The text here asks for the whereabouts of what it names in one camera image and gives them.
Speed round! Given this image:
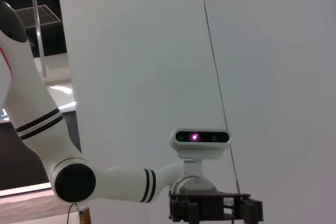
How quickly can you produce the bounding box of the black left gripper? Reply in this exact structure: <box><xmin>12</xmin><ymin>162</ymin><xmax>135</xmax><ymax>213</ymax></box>
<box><xmin>167</xmin><ymin>191</ymin><xmax>264</xmax><ymax>224</ymax></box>

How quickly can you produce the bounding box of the brown wooden board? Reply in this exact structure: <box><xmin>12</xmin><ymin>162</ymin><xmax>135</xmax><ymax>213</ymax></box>
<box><xmin>0</xmin><ymin>182</ymin><xmax>92</xmax><ymax>224</ymax></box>

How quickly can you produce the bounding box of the white background desk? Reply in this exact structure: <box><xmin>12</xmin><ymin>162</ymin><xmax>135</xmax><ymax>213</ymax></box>
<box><xmin>39</xmin><ymin>52</ymin><xmax>77</xmax><ymax>116</ymax></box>

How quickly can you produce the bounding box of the grey metal pole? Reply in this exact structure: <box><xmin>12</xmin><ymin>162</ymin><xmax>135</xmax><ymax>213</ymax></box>
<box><xmin>29</xmin><ymin>0</ymin><xmax>48</xmax><ymax>78</ymax></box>

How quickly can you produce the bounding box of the white robot torso red trim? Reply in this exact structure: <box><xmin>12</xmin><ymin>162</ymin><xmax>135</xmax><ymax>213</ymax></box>
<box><xmin>0</xmin><ymin>31</ymin><xmax>14</xmax><ymax>111</ymax></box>

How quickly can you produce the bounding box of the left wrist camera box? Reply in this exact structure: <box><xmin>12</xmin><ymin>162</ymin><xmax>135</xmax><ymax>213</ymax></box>
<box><xmin>169</xmin><ymin>127</ymin><xmax>232</xmax><ymax>161</ymax></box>

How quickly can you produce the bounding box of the wire grille shelf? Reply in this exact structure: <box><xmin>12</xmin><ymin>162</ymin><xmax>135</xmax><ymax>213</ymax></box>
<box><xmin>14</xmin><ymin>4</ymin><xmax>63</xmax><ymax>28</ymax></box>

